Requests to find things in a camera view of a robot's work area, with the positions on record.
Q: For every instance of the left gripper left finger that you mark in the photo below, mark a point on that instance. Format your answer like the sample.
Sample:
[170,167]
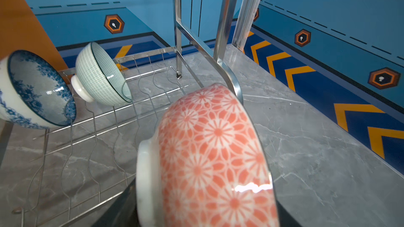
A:
[123,212]

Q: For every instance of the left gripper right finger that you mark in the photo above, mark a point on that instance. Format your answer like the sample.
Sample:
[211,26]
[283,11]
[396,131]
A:
[285,218]

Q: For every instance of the pale green ribbed bowl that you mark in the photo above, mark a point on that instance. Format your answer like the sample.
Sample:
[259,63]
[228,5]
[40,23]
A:
[98,79]

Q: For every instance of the blue floral white bowl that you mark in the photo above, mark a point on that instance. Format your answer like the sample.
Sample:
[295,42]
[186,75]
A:
[33,94]

